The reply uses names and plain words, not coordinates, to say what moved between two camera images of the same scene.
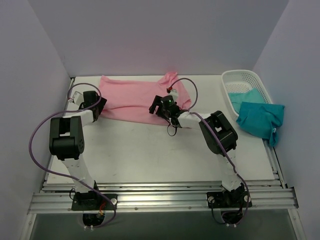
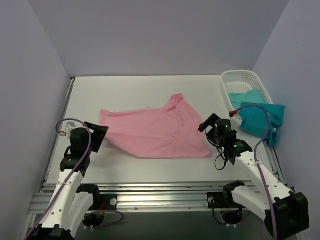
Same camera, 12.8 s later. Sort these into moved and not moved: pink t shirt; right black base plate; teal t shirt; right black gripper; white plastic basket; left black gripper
Moved: right black gripper; left black gripper; pink t shirt
Not moved: white plastic basket; teal t shirt; right black base plate
